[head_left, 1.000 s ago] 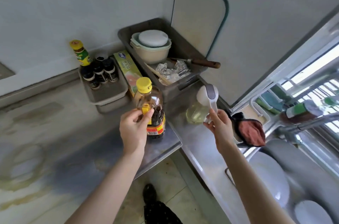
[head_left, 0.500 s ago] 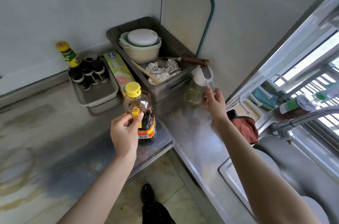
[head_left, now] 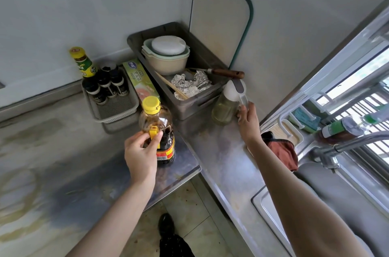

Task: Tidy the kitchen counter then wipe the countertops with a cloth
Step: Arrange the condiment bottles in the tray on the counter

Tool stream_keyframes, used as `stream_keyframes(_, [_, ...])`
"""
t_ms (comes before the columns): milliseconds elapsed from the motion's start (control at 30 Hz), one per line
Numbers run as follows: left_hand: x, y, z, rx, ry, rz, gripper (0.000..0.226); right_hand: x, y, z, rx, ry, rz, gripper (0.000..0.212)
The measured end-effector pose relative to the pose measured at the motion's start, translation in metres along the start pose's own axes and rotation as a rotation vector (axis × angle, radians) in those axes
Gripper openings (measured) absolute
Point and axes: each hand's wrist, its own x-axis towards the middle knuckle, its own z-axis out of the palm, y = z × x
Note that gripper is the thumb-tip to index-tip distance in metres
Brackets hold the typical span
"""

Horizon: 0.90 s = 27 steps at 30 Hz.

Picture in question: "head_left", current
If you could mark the person's right hand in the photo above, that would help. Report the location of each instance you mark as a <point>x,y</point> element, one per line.
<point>250,127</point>

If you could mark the person's left hand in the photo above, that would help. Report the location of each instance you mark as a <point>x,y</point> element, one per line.
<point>140,159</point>

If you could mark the person's right thumb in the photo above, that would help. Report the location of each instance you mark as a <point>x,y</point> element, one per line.
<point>241,113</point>

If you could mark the person's left thumb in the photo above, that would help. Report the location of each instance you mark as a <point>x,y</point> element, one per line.
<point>158,144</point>

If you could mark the glass oil dispenser white top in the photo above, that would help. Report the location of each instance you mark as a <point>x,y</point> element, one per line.
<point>223,104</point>

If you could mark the dark sauce bottle yellow cap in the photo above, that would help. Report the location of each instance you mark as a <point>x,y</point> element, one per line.
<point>155,120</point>

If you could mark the person's right forearm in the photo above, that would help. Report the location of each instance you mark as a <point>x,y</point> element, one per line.
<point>301,202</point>

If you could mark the person's left forearm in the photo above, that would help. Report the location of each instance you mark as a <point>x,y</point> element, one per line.
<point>112,223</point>

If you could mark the white sink caddy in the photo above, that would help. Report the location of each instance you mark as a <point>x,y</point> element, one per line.
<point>288,132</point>

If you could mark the grey mesh plastic basket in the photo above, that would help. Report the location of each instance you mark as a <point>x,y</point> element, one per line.
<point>121,107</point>

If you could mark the red cloth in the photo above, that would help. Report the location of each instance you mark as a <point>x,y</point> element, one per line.
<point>282,150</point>

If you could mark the crumpled aluminium foil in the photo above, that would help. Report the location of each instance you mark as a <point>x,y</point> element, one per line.
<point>190,85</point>

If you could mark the wooden chopsticks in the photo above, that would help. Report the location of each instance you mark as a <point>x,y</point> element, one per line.
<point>171,85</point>

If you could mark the green cling film box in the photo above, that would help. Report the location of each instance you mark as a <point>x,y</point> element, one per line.
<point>142,82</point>

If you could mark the green sponge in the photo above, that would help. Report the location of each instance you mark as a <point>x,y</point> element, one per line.
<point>307,119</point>

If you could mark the grey plastic storage bin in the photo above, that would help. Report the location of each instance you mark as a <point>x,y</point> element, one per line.
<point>200,56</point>

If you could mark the small black spice bottle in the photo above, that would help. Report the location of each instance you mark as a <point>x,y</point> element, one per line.
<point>97,92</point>
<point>119,80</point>
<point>107,83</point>

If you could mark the beige bowl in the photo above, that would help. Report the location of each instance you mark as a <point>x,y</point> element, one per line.
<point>165,65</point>

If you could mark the black shoe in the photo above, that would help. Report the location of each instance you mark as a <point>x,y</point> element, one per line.
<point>166,224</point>

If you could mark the pale green bowl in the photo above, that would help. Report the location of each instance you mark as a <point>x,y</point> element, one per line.
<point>185,51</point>

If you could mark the beige cutting board green rim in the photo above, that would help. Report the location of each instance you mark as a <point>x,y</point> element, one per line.
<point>218,19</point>

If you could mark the brown bottle green label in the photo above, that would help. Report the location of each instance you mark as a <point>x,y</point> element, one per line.
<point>337,129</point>

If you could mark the white round lid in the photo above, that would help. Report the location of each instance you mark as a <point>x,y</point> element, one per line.
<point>168,44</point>

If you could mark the metal faucet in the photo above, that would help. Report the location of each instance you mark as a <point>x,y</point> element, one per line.
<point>337,147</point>

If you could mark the black patterned trouser leg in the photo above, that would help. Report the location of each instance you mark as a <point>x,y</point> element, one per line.
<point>175,246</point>

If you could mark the sauce bottle green label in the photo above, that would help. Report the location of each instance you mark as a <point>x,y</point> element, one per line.
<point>83,62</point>

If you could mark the steel sink basin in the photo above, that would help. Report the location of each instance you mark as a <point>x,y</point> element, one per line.
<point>343,205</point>

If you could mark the metal window frame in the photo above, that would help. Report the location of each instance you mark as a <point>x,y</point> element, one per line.
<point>343,65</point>

